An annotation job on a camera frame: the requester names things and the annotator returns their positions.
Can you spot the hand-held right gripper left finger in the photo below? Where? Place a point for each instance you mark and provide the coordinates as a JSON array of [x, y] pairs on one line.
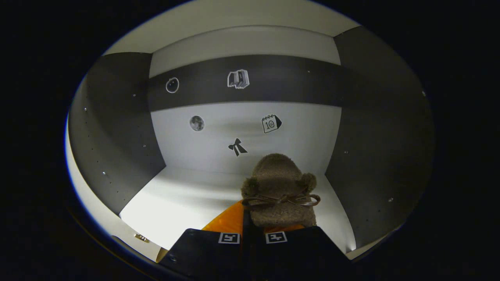
[[203, 249]]

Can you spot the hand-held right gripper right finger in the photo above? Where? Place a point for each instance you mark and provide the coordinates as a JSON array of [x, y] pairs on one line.
[[304, 249]]

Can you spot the brown fuzzy shoe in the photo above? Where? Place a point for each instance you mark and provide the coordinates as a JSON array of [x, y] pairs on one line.
[[279, 183]]

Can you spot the white shoe cabinet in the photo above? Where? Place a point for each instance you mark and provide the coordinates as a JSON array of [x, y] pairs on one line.
[[242, 125]]

